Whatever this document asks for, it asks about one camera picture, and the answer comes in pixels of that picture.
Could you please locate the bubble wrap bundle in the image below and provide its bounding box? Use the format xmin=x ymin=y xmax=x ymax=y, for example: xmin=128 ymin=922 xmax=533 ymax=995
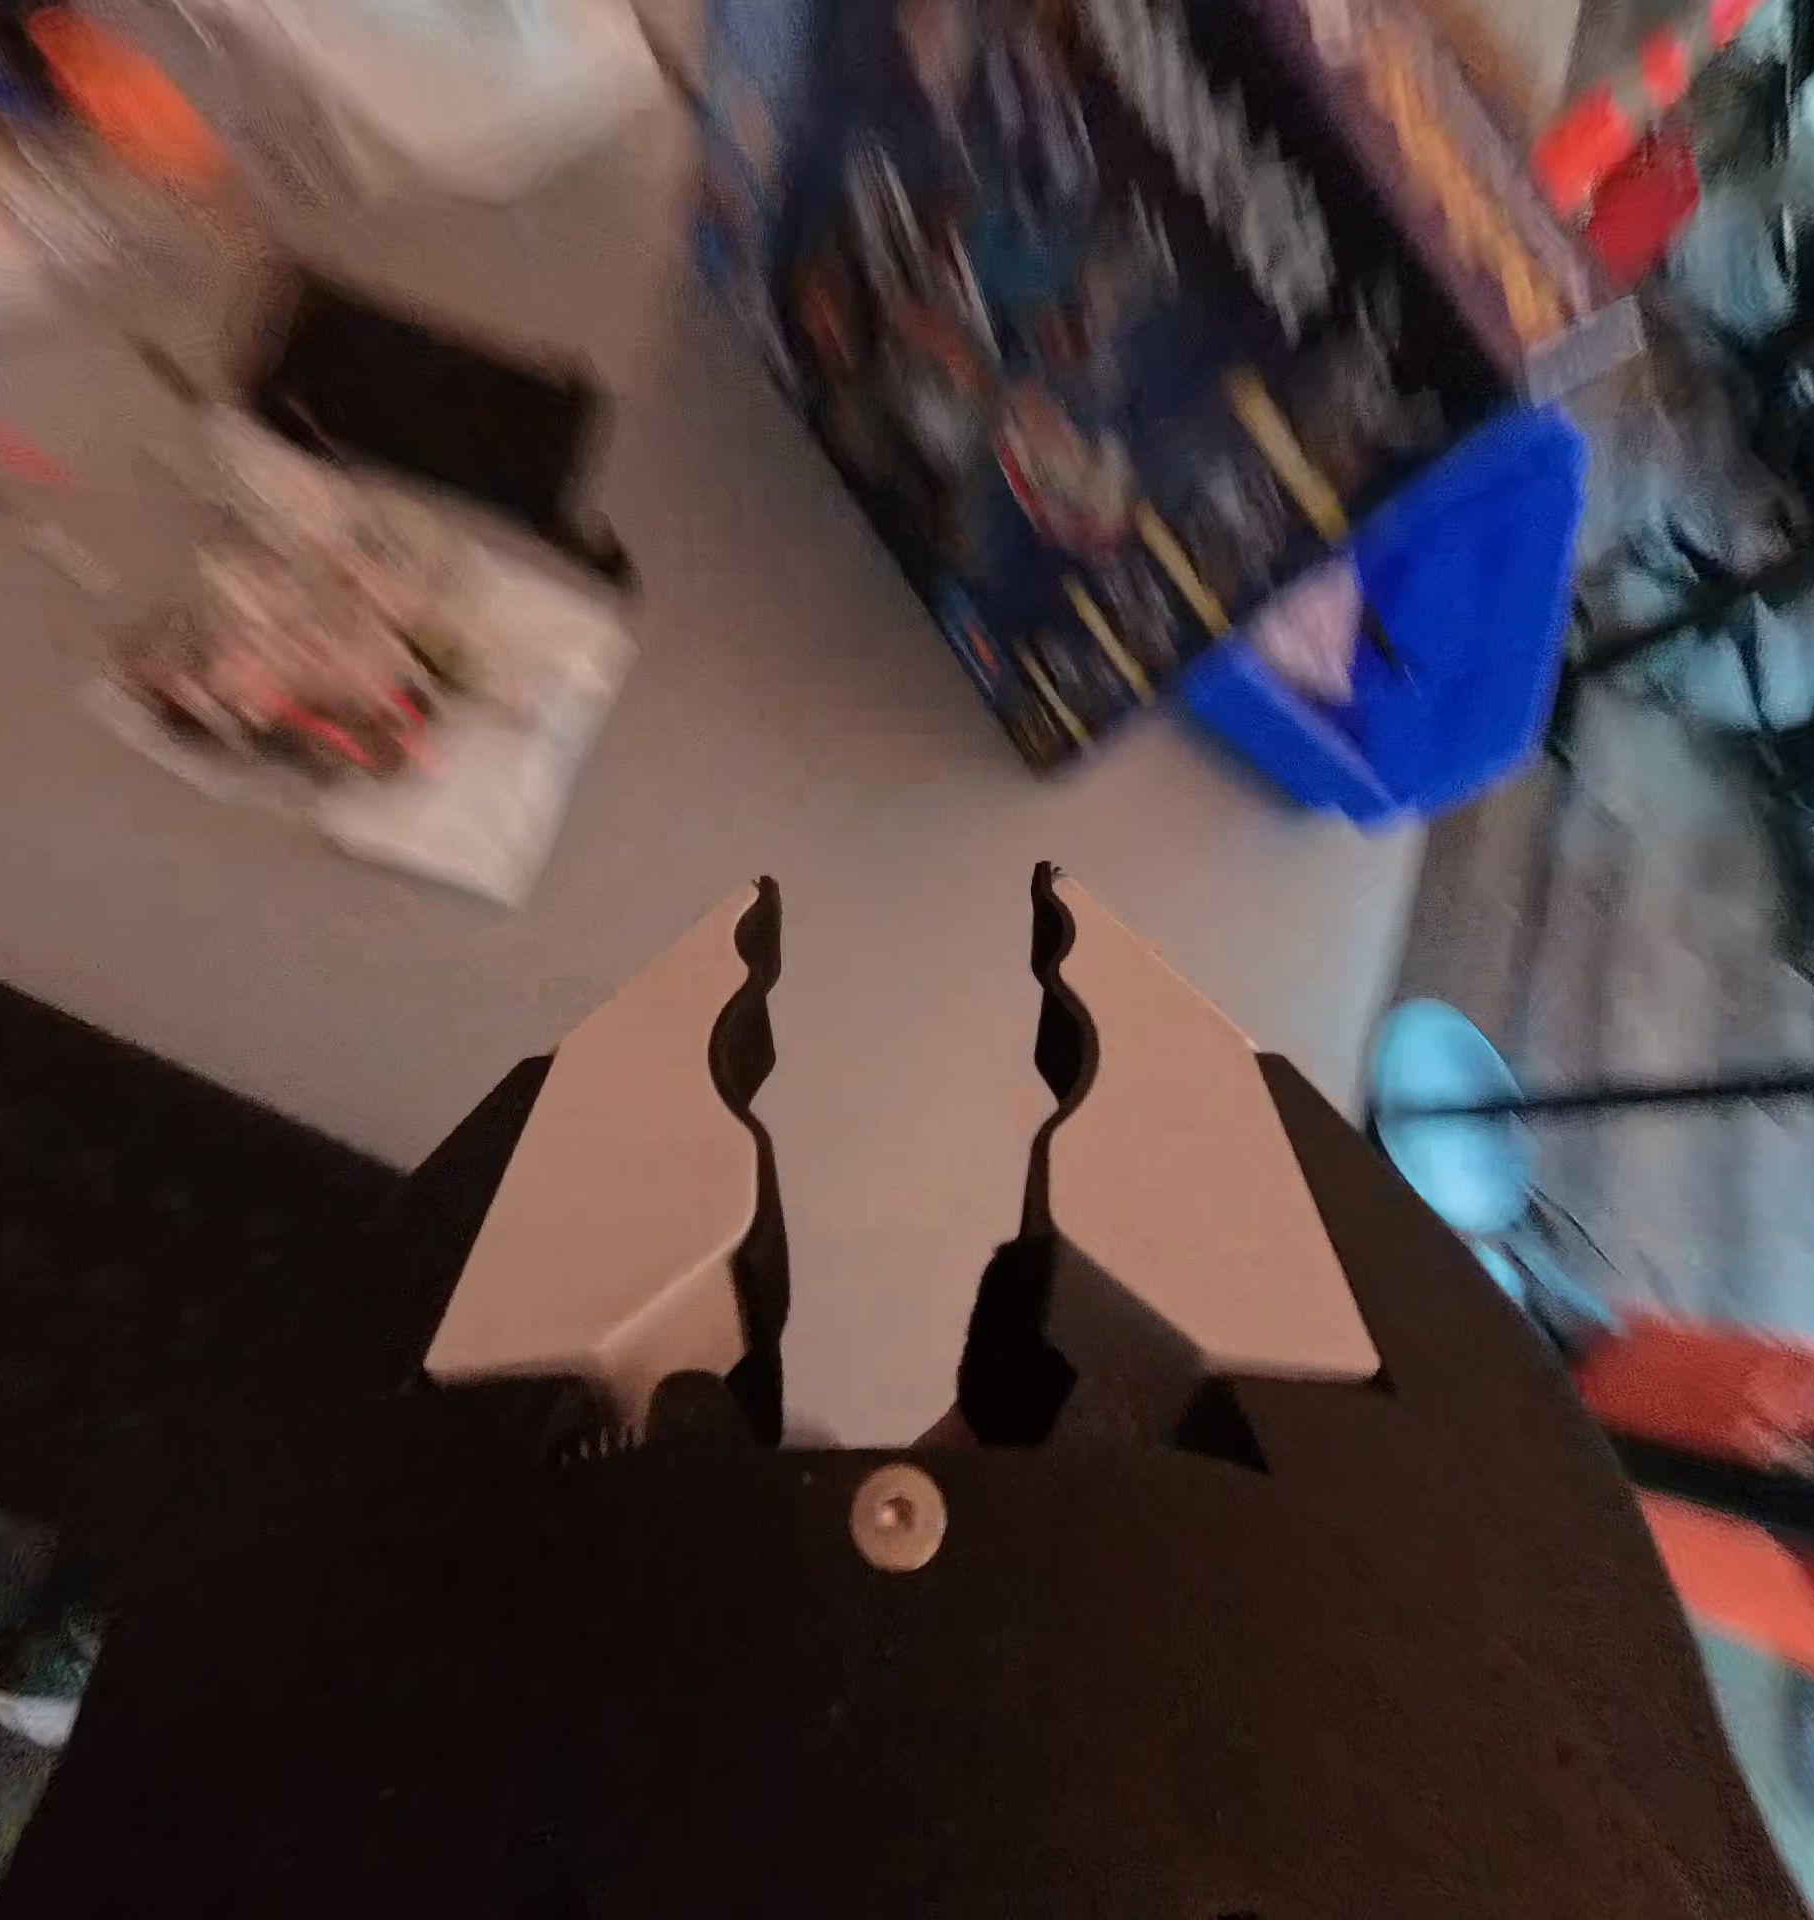
xmin=1251 ymin=577 xmax=1366 ymax=699

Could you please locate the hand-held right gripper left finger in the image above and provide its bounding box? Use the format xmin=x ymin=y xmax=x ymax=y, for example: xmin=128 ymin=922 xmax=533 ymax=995
xmin=423 ymin=877 xmax=792 ymax=1450

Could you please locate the black perforated building plate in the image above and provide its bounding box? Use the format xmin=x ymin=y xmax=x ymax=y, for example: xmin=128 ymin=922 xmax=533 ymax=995
xmin=254 ymin=277 xmax=639 ymax=588

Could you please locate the blue robot kit box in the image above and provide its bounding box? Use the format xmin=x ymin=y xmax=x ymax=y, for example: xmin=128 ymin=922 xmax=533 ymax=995
xmin=696 ymin=0 xmax=1583 ymax=774

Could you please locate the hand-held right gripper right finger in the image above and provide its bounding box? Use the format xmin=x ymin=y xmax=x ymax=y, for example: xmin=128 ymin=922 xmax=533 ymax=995
xmin=954 ymin=863 xmax=1385 ymax=1450

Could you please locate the orange traffic cone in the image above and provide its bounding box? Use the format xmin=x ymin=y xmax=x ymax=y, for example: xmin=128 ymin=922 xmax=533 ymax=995
xmin=1573 ymin=1309 xmax=1814 ymax=1704

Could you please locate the black perforated pad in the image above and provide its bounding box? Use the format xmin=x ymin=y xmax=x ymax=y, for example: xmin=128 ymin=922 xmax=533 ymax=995
xmin=0 ymin=960 xmax=405 ymax=1518

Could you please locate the black pole with round base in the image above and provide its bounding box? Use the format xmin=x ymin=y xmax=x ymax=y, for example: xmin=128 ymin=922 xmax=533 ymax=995
xmin=1364 ymin=997 xmax=1814 ymax=1248

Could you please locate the person's shoe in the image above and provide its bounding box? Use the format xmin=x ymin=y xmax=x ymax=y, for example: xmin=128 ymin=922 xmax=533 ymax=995
xmin=0 ymin=1605 xmax=106 ymax=1753

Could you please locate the blue plastic bin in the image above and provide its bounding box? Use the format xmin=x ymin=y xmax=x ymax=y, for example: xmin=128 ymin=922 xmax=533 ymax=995
xmin=1176 ymin=405 xmax=1590 ymax=828

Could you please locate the clear plastic parts bag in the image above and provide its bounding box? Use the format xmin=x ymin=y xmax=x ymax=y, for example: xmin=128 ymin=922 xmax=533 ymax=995
xmin=88 ymin=405 xmax=639 ymax=910

